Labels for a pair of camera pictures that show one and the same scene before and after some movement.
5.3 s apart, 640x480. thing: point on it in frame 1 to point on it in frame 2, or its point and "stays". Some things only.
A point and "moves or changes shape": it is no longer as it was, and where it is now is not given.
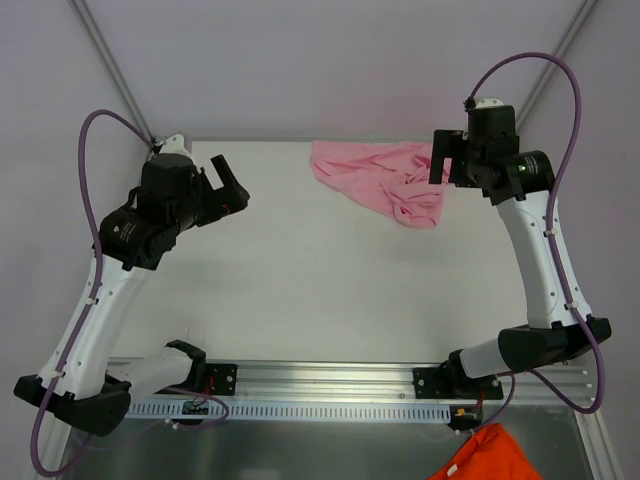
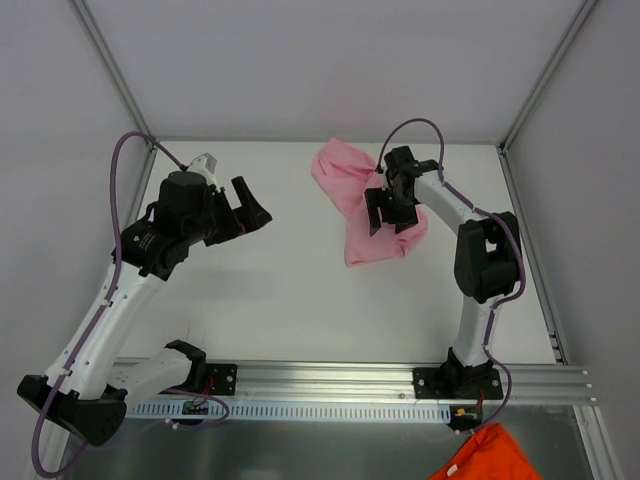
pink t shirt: x=393 y=177 moves or changes shape
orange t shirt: x=490 y=453 stays
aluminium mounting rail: x=339 y=381 stays
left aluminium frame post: x=91 y=27 stays
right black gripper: x=454 y=157 to x=396 y=198
